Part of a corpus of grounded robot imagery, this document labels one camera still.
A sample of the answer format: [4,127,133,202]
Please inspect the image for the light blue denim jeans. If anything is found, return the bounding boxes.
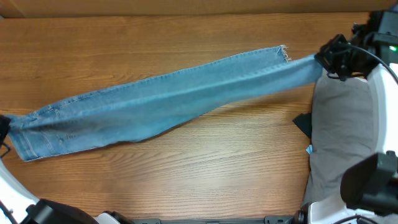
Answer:
[9,45,323,161]

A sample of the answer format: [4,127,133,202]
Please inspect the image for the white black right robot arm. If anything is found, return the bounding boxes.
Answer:
[275,5,397,223]

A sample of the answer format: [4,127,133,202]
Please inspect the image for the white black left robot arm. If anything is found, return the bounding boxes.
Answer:
[1,163,130,224]

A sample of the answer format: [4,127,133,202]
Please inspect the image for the grey folded shorts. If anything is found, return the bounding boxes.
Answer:
[303,75,374,205]

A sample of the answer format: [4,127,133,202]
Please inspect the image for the black cloth piece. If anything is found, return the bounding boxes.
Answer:
[292,113,312,139]

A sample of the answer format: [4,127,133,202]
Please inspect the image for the small blue tag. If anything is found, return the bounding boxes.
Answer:
[306,144,313,155]

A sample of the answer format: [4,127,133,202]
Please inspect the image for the brown cardboard back panel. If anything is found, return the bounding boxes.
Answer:
[1,0,395,18]

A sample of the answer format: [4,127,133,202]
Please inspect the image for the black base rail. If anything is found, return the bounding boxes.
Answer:
[131,215,294,224]

